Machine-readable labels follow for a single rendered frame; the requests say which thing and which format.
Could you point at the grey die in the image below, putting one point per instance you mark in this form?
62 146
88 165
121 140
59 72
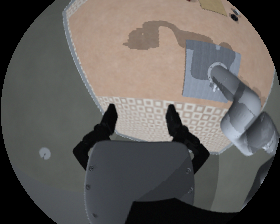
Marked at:
236 12

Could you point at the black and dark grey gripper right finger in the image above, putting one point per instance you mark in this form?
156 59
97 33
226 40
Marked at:
183 135

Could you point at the tan mat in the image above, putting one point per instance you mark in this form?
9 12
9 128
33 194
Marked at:
213 5

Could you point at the black die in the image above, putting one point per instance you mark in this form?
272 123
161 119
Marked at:
234 17

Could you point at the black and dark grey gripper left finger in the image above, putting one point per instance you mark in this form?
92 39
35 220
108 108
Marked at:
101 132

